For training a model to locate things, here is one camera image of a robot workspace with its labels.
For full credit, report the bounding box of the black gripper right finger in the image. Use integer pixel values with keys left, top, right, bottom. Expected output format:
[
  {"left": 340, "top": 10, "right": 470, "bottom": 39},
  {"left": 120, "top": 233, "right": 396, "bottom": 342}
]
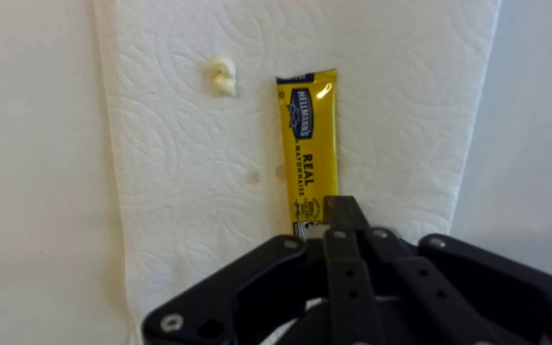
[{"left": 359, "top": 225, "right": 552, "bottom": 345}]

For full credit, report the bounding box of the yellow mayonnaise packet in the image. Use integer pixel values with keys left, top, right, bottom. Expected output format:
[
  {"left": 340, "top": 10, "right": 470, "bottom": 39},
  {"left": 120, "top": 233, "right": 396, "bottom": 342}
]
[{"left": 275, "top": 68, "right": 342, "bottom": 240}]

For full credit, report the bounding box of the pale mayonnaise blob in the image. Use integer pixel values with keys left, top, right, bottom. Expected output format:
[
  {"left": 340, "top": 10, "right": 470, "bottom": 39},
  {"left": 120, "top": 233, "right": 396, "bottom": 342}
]
[{"left": 210, "top": 56, "right": 240, "bottom": 101}]

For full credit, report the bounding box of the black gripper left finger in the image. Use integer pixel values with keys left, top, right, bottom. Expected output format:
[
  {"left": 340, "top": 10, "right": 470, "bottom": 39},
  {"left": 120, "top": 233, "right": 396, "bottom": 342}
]
[{"left": 141, "top": 194, "right": 382, "bottom": 345}]

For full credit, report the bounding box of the white paper towel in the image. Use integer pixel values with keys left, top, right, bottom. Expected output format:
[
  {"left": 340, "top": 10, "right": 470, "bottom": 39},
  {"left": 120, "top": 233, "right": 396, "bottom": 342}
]
[{"left": 91, "top": 0, "right": 503, "bottom": 345}]

